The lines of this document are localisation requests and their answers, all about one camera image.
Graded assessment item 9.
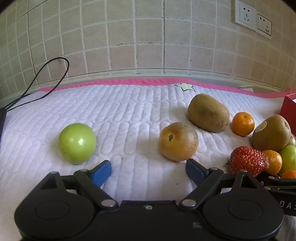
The kiwi with sticker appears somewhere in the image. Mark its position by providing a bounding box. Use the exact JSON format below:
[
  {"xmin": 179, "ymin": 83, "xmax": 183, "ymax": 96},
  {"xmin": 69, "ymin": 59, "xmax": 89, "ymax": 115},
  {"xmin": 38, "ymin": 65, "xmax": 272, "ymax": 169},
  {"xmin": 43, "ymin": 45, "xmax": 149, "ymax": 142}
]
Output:
[{"xmin": 252, "ymin": 114, "xmax": 292, "ymax": 151}]

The black cable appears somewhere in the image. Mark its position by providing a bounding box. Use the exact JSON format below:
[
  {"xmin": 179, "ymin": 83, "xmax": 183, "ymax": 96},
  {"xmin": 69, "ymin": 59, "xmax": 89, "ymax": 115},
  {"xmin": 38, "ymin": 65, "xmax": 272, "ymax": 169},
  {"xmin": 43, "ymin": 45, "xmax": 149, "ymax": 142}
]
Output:
[{"xmin": 5, "ymin": 57, "xmax": 70, "ymax": 112}]

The large white wall socket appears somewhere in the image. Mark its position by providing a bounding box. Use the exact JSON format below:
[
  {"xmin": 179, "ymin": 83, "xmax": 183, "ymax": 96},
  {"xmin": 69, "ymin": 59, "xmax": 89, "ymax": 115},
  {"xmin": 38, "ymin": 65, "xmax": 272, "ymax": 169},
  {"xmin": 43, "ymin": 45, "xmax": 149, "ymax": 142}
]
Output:
[{"xmin": 234, "ymin": 0, "xmax": 257, "ymax": 32}]

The small green apple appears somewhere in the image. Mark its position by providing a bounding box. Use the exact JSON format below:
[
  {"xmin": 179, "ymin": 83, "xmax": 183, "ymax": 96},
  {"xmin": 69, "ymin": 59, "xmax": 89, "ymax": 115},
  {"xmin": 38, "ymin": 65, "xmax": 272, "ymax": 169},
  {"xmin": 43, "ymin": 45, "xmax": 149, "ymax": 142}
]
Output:
[{"xmin": 279, "ymin": 145, "xmax": 296, "ymax": 174}]

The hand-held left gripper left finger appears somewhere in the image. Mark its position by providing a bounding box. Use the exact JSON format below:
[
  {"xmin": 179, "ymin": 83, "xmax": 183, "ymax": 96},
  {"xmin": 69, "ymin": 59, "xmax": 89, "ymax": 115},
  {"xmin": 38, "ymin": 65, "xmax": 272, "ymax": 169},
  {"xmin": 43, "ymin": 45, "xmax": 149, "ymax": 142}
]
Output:
[{"xmin": 37, "ymin": 160, "xmax": 118, "ymax": 209}]

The large green apple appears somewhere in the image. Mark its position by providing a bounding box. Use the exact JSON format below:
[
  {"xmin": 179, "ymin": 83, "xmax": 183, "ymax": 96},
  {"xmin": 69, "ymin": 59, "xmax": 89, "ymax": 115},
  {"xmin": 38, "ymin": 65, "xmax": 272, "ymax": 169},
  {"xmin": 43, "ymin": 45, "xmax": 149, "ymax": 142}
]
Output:
[{"xmin": 58, "ymin": 123, "xmax": 97, "ymax": 164}]

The white quilted blanket pink edge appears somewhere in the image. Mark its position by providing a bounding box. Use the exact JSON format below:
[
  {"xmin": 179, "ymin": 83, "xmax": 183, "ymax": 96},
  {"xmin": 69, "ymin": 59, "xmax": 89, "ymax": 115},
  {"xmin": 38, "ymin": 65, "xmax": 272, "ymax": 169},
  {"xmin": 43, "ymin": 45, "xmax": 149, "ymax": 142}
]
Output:
[{"xmin": 0, "ymin": 77, "xmax": 296, "ymax": 241}]

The red box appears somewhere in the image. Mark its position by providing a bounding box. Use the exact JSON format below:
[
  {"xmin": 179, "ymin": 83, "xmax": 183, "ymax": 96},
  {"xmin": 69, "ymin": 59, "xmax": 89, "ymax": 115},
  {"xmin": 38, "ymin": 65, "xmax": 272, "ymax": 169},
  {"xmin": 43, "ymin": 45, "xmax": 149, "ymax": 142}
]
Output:
[{"xmin": 279, "ymin": 93, "xmax": 296, "ymax": 135}]

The small white wall socket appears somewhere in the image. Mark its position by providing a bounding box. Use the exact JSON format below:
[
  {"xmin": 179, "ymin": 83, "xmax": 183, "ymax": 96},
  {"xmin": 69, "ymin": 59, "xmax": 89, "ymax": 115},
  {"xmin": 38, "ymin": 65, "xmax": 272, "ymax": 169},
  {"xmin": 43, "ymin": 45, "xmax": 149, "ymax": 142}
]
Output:
[{"xmin": 256, "ymin": 14, "xmax": 273, "ymax": 40}]

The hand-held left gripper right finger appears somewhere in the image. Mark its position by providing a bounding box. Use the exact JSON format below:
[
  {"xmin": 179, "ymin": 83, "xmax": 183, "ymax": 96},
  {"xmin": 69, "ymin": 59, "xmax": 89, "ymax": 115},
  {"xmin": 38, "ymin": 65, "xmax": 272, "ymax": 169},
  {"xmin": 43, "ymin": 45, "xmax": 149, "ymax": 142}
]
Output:
[{"xmin": 179, "ymin": 159, "xmax": 263, "ymax": 209}]

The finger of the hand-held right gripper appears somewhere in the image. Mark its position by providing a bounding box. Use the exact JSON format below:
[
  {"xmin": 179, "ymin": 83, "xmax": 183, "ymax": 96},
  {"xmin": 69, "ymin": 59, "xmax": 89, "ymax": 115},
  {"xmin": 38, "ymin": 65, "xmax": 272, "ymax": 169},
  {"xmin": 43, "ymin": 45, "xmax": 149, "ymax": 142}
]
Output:
[{"xmin": 256, "ymin": 171, "xmax": 296, "ymax": 187}]

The red strawberry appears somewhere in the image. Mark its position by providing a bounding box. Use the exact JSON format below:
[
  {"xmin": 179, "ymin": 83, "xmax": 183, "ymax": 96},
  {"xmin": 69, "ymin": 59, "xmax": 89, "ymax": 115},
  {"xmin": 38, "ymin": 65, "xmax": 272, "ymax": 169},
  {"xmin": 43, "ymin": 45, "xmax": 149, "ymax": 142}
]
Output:
[{"xmin": 227, "ymin": 146, "xmax": 270, "ymax": 178}]

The round golden pear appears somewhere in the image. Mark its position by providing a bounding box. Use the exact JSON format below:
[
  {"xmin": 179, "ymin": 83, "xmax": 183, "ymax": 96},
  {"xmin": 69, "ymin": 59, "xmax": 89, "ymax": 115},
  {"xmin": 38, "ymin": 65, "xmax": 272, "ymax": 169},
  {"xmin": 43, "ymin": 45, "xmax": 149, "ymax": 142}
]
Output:
[{"xmin": 158, "ymin": 122, "xmax": 199, "ymax": 162}]

